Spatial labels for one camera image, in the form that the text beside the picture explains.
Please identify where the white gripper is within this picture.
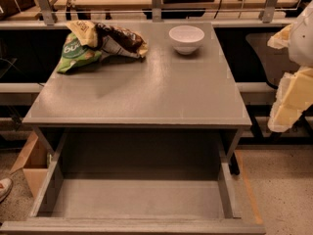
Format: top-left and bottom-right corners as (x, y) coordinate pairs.
(267, 1), (313, 132)

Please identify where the brown chip bag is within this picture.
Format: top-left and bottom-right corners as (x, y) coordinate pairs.
(67, 21), (148, 60)

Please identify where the green chip bag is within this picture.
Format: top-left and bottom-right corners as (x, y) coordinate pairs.
(57, 33), (101, 73)

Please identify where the open grey top drawer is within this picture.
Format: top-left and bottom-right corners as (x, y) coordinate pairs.
(1, 132), (265, 235)

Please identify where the dark grey chair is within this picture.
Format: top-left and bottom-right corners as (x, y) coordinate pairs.
(246, 32), (299, 86)

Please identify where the white bowl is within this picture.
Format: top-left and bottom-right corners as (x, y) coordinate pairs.
(168, 25), (204, 55)

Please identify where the grey cabinet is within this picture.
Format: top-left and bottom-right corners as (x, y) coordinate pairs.
(23, 21), (250, 154)

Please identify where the cardboard box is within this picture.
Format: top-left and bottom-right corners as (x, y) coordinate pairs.
(10, 132), (48, 198)

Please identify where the white red shoe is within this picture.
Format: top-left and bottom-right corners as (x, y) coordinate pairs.
(0, 178), (13, 203)

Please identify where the right metal bracket post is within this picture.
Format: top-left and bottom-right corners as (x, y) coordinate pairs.
(259, 0), (278, 24)

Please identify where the metal bracket post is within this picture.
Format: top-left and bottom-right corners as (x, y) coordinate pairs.
(259, 0), (278, 24)
(152, 0), (161, 23)
(37, 0), (57, 25)

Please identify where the black cable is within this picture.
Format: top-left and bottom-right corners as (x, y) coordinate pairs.
(213, 0), (235, 20)

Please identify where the middle metal bracket post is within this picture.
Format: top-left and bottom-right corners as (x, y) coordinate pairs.
(152, 0), (161, 23)

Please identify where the left metal bracket post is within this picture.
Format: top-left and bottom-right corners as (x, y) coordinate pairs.
(37, 0), (57, 25)

